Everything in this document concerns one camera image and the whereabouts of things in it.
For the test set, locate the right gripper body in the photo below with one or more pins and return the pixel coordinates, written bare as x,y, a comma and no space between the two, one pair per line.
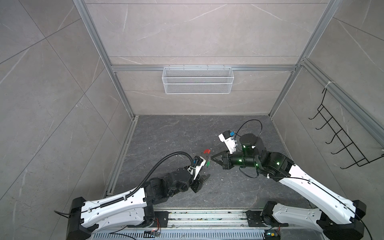
238,158

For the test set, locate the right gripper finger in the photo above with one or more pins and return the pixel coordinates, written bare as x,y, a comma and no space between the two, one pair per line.
218,161
220,155

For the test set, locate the white wire mesh basket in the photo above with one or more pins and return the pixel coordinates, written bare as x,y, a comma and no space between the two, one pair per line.
197,80

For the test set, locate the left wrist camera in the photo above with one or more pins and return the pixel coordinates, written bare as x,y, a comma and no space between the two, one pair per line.
198,163

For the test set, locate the slotted cable duct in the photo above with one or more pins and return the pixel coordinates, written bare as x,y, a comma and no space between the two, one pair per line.
198,234

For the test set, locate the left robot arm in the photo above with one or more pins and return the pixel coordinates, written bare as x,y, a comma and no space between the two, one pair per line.
133,208

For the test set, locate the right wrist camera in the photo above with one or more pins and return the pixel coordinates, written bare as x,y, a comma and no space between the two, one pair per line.
228,138

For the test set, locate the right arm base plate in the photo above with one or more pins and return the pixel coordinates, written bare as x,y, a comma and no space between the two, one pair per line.
255,220

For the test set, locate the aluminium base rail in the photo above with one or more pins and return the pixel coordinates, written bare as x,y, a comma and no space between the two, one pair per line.
210,220

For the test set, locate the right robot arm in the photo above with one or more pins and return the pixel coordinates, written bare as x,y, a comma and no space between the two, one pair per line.
336,217

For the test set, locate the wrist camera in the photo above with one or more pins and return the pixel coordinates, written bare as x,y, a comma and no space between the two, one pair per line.
198,163
228,138

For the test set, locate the black wire hook rack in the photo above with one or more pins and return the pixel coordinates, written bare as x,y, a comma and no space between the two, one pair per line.
348,145

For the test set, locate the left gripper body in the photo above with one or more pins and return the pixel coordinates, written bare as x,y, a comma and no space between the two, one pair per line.
196,184

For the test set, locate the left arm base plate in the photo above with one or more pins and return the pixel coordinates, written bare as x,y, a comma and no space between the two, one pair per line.
161,219

